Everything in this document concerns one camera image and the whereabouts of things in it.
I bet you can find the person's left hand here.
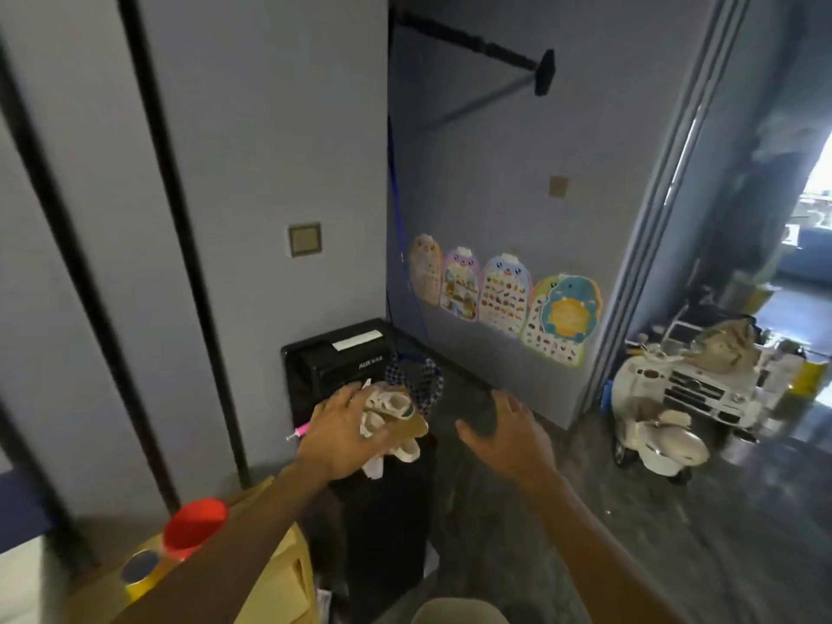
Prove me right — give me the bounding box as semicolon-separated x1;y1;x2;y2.
296;381;392;485

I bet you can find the person's right hand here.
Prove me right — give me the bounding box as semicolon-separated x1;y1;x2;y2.
454;389;561;492

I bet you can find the red lidded cup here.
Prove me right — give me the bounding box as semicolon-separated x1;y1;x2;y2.
162;498;230;562

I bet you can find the white waste bin yellow base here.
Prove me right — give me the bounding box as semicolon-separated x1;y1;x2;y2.
410;597;511;624

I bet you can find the yellow tin can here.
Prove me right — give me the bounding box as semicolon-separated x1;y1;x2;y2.
120;549;172;602

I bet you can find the person's right forearm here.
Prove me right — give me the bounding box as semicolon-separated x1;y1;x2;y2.
519;471;693;624

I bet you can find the person's left forearm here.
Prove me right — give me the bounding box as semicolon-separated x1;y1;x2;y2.
129;460;346;624

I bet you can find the brown cardboard sheet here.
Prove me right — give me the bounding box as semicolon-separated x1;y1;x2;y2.
376;408;432;457

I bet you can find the black air purifier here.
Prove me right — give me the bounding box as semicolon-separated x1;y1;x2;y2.
280;317;398;443

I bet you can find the black storage box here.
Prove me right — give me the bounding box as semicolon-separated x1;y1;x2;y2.
315;434;440;624

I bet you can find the checkered fabric bag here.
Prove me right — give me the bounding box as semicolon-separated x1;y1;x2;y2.
383;356;446;420

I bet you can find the yellow wooden small table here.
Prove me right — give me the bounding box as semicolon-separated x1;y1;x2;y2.
64;477;320;624

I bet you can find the white toy car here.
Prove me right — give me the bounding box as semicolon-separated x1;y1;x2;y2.
660;304;765;443

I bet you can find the grey metal flask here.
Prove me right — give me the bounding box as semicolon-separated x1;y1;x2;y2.
721;432;758;465

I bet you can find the beige cloth bag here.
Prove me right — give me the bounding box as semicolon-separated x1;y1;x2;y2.
688;317;762;374

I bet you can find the black pull-up bar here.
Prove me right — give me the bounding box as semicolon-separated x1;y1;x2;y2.
389;7;557;98

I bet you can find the light blue animal wall chart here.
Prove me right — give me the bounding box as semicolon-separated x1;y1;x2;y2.
478;252;534;339

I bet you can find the purple animal wall chart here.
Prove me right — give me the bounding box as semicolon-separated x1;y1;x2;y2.
439;246;484;323

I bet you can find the beige animal wall chart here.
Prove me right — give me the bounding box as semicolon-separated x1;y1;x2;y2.
407;233;445;308

